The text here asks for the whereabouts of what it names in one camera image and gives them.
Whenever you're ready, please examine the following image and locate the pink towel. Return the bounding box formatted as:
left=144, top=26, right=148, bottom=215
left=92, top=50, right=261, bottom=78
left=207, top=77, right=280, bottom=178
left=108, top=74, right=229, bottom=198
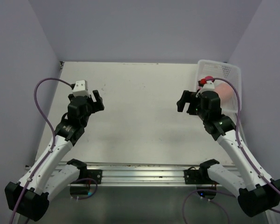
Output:
left=214, top=83, right=233, bottom=104

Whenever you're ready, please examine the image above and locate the black cloth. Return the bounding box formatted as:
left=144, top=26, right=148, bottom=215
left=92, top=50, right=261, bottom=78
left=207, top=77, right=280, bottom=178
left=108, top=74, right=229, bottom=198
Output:
left=204, top=76, right=215, bottom=82

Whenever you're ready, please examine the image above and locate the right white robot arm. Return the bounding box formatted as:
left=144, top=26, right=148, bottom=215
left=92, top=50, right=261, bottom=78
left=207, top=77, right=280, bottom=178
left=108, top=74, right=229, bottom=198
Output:
left=176, top=91, right=280, bottom=217

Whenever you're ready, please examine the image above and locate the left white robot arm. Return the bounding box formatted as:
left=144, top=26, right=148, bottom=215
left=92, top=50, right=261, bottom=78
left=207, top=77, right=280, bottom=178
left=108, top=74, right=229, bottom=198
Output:
left=5, top=90, right=105, bottom=222

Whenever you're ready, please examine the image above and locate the white plastic basket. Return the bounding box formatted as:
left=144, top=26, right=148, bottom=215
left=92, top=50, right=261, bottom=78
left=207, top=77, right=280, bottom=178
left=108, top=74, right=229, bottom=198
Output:
left=196, top=60, right=242, bottom=113

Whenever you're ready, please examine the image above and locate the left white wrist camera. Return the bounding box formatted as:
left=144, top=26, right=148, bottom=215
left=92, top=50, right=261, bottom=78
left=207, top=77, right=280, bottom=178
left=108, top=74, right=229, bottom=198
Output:
left=72, top=80, right=90, bottom=97

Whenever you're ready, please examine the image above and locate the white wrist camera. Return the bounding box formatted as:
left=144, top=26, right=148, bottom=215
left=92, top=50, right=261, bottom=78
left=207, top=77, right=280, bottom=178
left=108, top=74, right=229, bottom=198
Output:
left=197, top=78, right=215, bottom=93
left=72, top=80, right=90, bottom=97

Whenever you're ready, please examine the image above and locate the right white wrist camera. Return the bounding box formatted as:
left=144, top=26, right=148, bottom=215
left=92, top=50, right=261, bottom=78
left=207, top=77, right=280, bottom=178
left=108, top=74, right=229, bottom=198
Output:
left=197, top=78, right=215, bottom=93

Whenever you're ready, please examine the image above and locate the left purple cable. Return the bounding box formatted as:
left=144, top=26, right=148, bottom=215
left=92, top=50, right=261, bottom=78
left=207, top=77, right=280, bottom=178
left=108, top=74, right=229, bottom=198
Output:
left=9, top=78, right=98, bottom=224

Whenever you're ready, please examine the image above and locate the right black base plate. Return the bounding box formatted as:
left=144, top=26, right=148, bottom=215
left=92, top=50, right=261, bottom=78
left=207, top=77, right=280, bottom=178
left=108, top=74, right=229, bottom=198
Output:
left=183, top=167, right=215, bottom=185

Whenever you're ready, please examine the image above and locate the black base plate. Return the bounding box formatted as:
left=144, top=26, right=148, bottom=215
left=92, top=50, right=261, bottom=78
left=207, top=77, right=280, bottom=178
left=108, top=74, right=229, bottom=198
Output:
left=183, top=167, right=215, bottom=185
left=79, top=169, right=103, bottom=184

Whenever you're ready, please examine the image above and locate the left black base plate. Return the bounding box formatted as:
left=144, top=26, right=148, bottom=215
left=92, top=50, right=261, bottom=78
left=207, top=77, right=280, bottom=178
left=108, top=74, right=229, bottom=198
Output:
left=79, top=169, right=103, bottom=184

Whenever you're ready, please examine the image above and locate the aluminium mounting rail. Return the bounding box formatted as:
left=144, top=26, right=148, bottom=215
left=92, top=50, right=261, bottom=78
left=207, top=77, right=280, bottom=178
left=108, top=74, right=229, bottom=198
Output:
left=25, top=163, right=238, bottom=187

